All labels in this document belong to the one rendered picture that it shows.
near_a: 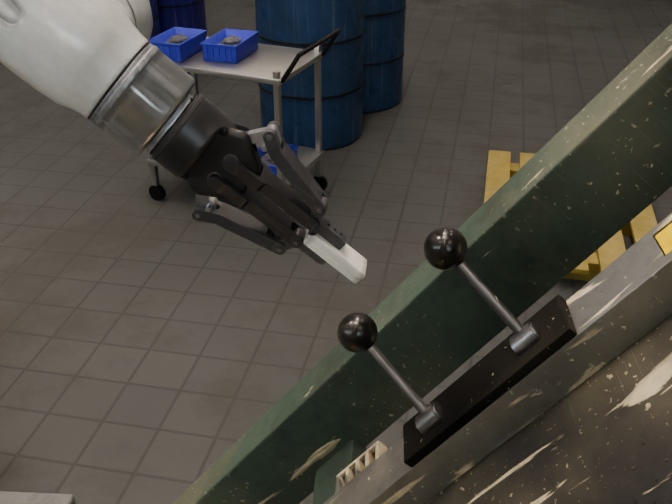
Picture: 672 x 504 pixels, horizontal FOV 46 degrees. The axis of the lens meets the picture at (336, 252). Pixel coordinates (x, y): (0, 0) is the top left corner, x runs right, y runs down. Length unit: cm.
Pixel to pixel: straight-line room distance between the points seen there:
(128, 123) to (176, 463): 200
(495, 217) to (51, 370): 242
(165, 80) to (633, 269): 42
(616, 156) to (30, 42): 57
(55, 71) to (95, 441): 215
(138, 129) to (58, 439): 217
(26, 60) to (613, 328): 53
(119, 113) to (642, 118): 50
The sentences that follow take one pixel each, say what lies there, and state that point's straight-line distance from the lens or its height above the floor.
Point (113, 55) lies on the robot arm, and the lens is 72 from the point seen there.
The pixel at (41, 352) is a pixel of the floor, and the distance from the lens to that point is 322.
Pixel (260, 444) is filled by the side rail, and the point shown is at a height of 110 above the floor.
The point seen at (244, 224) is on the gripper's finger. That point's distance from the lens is 78.
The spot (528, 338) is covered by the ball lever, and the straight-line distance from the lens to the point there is 68.
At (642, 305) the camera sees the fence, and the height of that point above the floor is 150.
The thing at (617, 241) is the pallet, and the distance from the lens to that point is 371.
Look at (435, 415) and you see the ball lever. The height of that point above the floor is 137.
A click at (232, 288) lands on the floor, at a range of 341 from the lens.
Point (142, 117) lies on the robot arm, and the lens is 72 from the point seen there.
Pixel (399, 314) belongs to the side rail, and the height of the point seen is 132.
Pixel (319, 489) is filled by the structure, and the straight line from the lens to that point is 106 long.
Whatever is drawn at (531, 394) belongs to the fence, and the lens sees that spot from 70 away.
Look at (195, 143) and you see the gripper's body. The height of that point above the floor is 158.
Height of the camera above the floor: 185
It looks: 31 degrees down
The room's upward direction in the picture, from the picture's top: straight up
